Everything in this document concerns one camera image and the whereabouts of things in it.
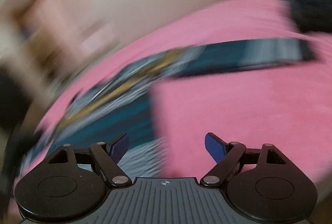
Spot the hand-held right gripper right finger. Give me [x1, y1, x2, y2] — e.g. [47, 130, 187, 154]
[200, 132, 287, 187]

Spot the pink fleece blanket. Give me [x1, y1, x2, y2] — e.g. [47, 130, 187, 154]
[8, 0, 332, 224]

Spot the striped navy sweater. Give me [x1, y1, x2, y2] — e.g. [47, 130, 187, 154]
[18, 37, 321, 183]

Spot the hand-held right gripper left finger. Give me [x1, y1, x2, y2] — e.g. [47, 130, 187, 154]
[48, 133, 132, 189]

